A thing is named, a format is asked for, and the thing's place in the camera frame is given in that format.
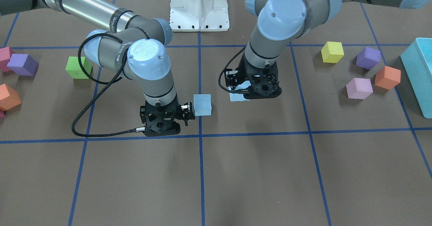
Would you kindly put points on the light blue foam block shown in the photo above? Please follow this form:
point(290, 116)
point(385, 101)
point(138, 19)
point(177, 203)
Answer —
point(239, 97)
point(202, 104)

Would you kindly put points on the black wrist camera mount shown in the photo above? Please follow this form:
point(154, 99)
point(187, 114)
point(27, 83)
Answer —
point(263, 86)
point(158, 124)

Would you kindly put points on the green foam block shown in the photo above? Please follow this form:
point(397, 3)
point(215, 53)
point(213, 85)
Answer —
point(74, 70)

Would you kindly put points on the magenta foam block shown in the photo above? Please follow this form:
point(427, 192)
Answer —
point(5, 55)

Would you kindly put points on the light pink foam block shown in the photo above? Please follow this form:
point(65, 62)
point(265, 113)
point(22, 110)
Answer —
point(359, 88)

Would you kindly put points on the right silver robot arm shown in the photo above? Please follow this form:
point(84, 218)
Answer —
point(130, 45)

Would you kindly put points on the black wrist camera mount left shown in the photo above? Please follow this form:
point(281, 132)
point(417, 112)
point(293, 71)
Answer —
point(263, 86)

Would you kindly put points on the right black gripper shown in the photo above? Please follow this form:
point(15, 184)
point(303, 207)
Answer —
point(187, 112)

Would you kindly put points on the teal plastic bin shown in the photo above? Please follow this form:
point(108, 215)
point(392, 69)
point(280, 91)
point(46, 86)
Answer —
point(417, 61)

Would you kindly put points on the purple foam block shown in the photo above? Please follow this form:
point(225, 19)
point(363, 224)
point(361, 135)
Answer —
point(23, 64)
point(368, 58)

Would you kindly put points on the white pedestal base plate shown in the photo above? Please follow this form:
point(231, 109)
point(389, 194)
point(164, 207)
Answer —
point(199, 15)

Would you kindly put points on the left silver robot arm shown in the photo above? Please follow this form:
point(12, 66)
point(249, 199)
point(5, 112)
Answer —
point(278, 23)

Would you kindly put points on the orange foam block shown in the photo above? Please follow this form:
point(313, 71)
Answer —
point(9, 98)
point(388, 77)

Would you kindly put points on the yellow foam block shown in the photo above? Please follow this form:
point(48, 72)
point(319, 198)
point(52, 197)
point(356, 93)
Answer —
point(332, 52)

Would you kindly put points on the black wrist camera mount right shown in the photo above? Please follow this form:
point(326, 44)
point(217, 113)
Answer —
point(158, 124)

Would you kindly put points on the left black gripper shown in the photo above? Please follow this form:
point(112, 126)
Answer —
point(231, 78)

